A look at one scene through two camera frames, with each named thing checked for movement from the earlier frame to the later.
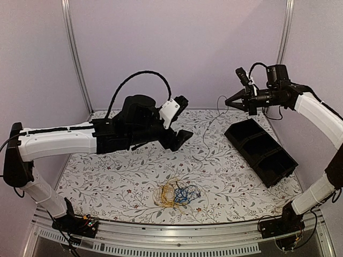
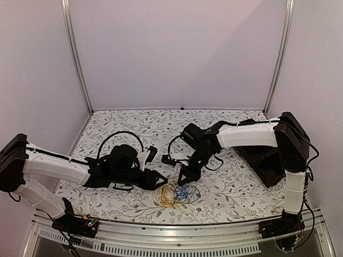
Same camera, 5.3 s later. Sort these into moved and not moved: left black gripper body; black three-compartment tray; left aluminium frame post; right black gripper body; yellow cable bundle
Moved: left black gripper body; right black gripper body
Not moved: left aluminium frame post; black three-compartment tray; yellow cable bundle
